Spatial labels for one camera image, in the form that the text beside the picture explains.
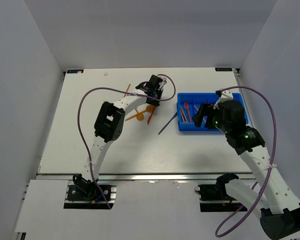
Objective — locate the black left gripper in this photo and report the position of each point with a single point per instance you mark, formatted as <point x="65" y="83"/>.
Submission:
<point x="155" y="103"/>

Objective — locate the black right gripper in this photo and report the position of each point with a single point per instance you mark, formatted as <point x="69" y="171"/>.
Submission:
<point x="197" y="118"/>

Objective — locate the yellow plastic spoon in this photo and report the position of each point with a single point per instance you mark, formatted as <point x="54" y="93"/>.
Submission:
<point x="139" y="115"/>
<point x="148" y="109"/>

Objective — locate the red plastic knife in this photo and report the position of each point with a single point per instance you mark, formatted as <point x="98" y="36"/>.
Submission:
<point x="151" y="115"/>

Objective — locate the red plastic fork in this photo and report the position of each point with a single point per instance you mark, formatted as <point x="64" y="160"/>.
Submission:
<point x="186" y="106"/>

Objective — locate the blue plastic knife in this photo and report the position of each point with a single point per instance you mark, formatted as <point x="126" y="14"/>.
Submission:
<point x="165" y="126"/>

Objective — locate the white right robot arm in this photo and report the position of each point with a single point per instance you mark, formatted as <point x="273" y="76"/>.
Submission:
<point x="275" y="205"/>

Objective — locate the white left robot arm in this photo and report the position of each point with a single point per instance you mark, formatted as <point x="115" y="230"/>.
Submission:
<point x="108" y="127"/>

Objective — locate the blue divided plastic bin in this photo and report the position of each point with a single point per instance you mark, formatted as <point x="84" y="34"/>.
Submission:
<point x="206" y="98"/>

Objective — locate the black label right corner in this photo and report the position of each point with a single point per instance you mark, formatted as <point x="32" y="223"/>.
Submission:
<point x="223" y="69"/>

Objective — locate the black label corner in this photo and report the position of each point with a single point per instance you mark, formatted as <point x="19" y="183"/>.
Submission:
<point x="74" y="71"/>
<point x="223" y="69"/>

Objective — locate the black label left corner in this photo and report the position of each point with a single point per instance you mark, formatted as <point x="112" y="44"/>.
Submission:
<point x="74" y="71"/>

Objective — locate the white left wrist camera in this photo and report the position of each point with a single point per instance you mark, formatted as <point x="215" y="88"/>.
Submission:
<point x="163" y="81"/>

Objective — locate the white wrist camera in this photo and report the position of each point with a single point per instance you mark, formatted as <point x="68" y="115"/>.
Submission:
<point x="163" y="81"/>
<point x="223" y="96"/>

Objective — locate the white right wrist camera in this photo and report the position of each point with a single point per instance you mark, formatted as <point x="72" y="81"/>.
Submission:
<point x="223" y="96"/>

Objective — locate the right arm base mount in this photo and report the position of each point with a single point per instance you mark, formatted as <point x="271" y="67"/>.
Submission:
<point x="211" y="200"/>

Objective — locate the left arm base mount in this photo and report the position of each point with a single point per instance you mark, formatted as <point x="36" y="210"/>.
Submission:
<point x="84" y="194"/>

